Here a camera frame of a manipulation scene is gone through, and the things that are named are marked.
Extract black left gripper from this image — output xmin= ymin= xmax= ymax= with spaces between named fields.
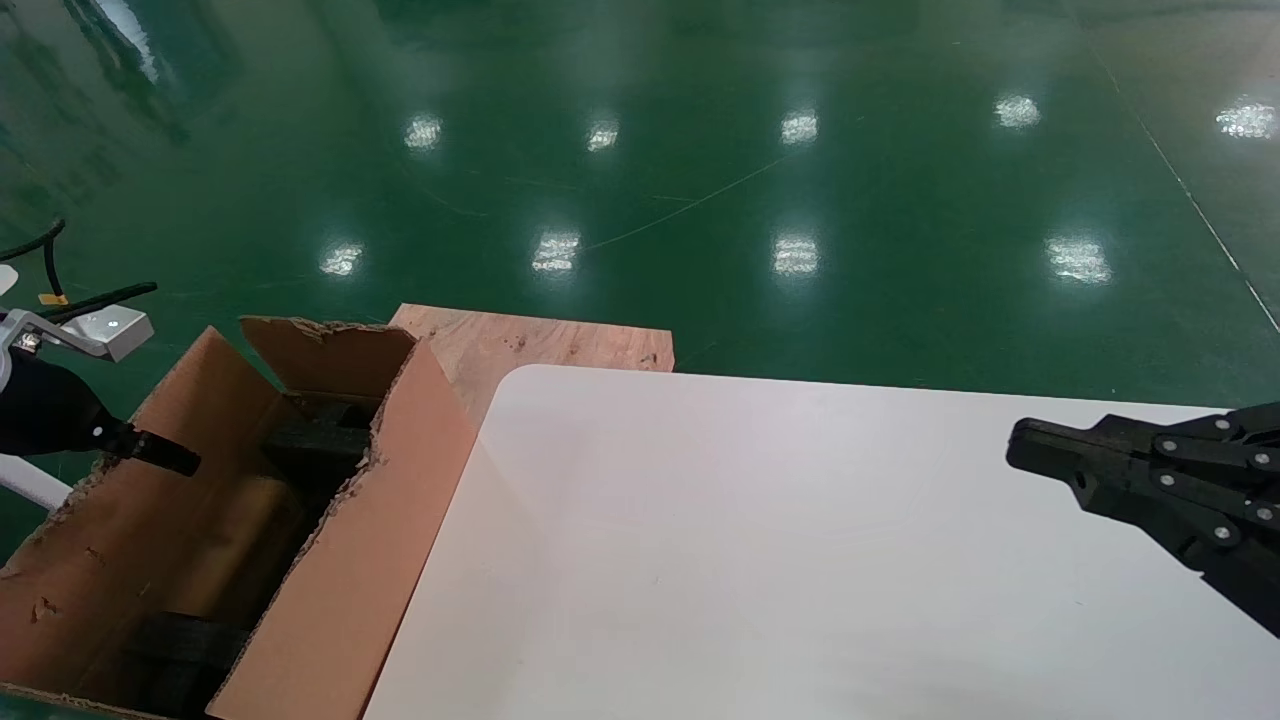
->
xmin=0 ymin=349 xmax=202 ymax=478

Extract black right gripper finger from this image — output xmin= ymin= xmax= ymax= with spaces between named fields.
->
xmin=1006 ymin=402 xmax=1280 ymax=473
xmin=1008 ymin=456 xmax=1280 ymax=639

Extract small cardboard box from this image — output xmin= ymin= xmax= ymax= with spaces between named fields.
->
xmin=162 ymin=474 xmax=307 ymax=623

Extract large cardboard box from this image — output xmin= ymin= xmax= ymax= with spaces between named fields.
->
xmin=0 ymin=317 xmax=480 ymax=720

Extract white pipe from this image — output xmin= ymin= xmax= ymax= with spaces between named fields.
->
xmin=0 ymin=454 xmax=74 ymax=512

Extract black foam block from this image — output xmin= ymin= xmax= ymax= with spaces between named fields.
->
xmin=262 ymin=393 xmax=379 ymax=483
xmin=125 ymin=614 xmax=253 ymax=719

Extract wooden board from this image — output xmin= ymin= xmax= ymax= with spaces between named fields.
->
xmin=390 ymin=303 xmax=677 ymax=429

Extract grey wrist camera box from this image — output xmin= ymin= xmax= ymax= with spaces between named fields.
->
xmin=61 ymin=304 xmax=157 ymax=364

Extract short black cable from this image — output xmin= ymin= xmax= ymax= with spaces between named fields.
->
xmin=40 ymin=282 xmax=160 ymax=323

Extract silver camera bracket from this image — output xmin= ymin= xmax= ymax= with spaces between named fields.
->
xmin=0 ymin=307 xmax=107 ymax=358

